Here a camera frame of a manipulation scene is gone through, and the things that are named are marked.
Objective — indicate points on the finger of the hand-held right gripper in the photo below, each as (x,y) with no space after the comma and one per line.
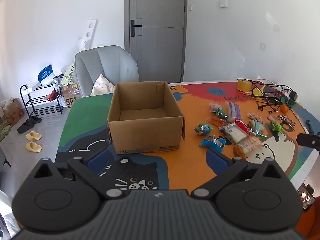
(308,141)

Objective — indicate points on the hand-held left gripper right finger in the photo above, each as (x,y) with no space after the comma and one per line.
(216,161)

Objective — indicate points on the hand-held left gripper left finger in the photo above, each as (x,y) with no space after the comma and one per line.
(95,160)

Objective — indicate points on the white bread packet red edge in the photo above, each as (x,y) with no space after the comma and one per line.
(232,132)

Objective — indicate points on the teal candy packet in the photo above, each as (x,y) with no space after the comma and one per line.
(203,128)

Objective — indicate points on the bright green candy packet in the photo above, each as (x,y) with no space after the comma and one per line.
(276,126)

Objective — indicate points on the clear biscuit packet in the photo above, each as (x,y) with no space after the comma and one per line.
(248,145)

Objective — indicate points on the small orange snack packet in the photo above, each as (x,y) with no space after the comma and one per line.
(217,121)

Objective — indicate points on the green and blue snack packet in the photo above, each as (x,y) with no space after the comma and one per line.
(257,128)

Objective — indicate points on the long purple snack packet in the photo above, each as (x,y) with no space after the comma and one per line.
(233,110)

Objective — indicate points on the pink round snack packet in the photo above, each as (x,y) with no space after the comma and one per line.
(214,107)

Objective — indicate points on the brown cardboard box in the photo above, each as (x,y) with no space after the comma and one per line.
(145,132)

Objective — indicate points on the clear nut snack packet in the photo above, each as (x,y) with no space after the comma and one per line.
(254,117)

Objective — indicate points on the bunch of keys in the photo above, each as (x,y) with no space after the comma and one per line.
(285,122)

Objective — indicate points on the orange tangerine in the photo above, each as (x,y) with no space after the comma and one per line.
(284,108)

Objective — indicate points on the black charger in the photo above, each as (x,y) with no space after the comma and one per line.
(293,95)

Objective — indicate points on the smartphone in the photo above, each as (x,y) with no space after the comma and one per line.
(307,196)

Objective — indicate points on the yellow slipper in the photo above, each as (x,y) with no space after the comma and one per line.
(33,135)
(33,147)

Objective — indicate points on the black printed cardboard box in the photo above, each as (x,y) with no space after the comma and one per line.
(71,97)

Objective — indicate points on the yellow plastic clip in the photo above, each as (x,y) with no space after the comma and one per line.
(262,87)

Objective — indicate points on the black slipper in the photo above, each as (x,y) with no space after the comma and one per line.
(23,128)
(33,120)

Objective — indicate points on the white dotted cushion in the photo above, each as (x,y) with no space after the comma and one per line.
(102,86)

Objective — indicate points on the black metal shoe rack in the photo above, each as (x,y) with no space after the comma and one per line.
(41,102)

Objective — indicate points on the yellow tape roll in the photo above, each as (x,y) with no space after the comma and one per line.
(244,85)

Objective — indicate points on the pale green printed bag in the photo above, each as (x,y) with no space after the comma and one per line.
(68,74)

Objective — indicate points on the dark furniture leg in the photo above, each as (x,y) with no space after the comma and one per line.
(4,157)

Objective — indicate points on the green floor rug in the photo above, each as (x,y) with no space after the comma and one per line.
(5,131)

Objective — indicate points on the blue and white plastic bag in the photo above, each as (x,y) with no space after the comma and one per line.
(45,76)

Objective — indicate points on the grey upholstered chair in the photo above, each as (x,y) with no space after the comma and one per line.
(112,62)

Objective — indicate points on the white foam board with holes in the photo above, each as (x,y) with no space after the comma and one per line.
(88,33)

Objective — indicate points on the grey door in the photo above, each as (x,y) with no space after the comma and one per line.
(157,30)

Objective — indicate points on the white light switch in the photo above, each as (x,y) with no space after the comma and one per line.
(223,2)

